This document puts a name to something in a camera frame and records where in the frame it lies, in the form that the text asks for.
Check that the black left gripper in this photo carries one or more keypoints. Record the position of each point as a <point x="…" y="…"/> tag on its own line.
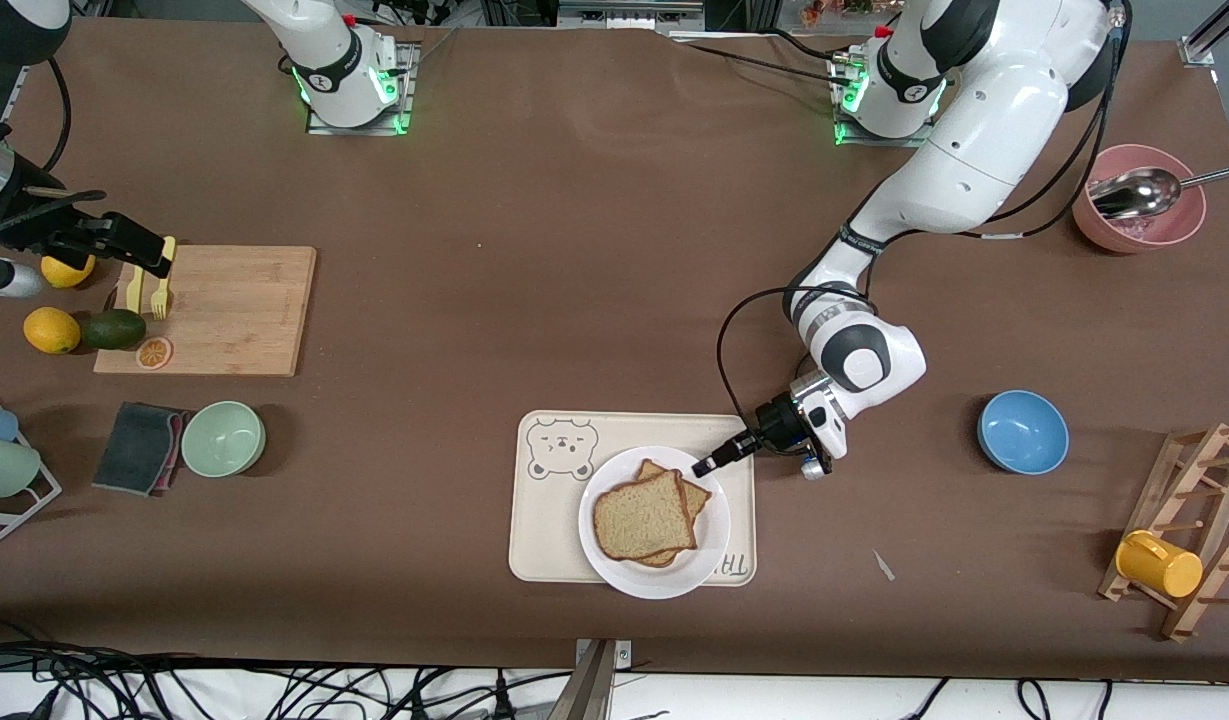
<point x="771" y="427"/>

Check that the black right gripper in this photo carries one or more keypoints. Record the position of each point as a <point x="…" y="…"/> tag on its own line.
<point x="36" y="228"/>

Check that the light bread slice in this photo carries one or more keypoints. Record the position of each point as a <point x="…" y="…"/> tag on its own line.
<point x="642" y="518"/>

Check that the white round plate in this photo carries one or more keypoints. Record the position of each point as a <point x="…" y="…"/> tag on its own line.
<point x="654" y="585"/>

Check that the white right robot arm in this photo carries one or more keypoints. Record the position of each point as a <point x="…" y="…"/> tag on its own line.
<point x="334" y="70"/>

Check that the yellow lemon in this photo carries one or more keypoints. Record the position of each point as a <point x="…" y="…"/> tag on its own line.
<point x="69" y="273"/>
<point x="51" y="331"/>

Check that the dark-crust toast slice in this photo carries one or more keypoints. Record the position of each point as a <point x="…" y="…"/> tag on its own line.
<point x="696" y="498"/>

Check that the yellow plastic knife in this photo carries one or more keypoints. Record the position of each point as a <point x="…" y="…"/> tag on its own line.
<point x="134" y="295"/>

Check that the yellow plastic fork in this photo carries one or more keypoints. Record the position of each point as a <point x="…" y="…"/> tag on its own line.
<point x="160" y="300"/>

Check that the green avocado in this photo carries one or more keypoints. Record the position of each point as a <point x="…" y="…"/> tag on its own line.
<point x="114" y="329"/>

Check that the orange fruit slice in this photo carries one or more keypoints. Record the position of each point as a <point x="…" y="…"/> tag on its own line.
<point x="154" y="353"/>

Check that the wooden cutting board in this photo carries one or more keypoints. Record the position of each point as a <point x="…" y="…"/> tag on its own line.
<point x="234" y="310"/>

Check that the small grey tape scrap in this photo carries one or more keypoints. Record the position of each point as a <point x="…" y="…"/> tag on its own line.
<point x="884" y="567"/>

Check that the cream bear print tray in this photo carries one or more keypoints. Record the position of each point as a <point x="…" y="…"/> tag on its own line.
<point x="544" y="540"/>

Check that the dark grey folded cloth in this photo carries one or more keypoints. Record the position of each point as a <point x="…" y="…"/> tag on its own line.
<point x="134" y="450"/>

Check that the pink folded cloth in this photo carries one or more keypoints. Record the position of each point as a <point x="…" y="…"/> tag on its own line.
<point x="180" y="440"/>

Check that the pale green bowl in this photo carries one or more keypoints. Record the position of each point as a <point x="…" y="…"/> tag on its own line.
<point x="223" y="440"/>

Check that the pale green cup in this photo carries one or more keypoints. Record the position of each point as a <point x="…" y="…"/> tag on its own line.
<point x="4" y="468"/>

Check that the blue bowl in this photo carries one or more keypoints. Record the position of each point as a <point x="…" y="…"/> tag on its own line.
<point x="1024" y="435"/>

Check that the wooden cup rack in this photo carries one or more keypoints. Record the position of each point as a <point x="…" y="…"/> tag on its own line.
<point x="1158" y="515"/>

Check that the pink bowl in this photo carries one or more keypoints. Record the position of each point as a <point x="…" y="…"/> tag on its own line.
<point x="1104" y="235"/>

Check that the yellow mug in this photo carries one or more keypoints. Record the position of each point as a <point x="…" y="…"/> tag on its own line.
<point x="1164" y="570"/>

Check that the colourful small items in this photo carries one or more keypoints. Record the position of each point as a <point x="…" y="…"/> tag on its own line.
<point x="834" y="12"/>

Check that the metal spoon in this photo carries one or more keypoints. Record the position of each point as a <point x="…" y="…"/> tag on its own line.
<point x="1134" y="192"/>

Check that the metal camera stand post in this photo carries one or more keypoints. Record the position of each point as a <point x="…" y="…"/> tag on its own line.
<point x="589" y="690"/>

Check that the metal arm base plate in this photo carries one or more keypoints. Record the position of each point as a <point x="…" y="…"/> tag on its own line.
<point x="408" y="75"/>
<point x="874" y="143"/>

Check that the metal frame structure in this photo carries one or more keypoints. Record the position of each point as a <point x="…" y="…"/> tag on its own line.
<point x="629" y="14"/>

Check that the aluminium frame profile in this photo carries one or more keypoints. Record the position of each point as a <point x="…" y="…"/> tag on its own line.
<point x="1199" y="48"/>

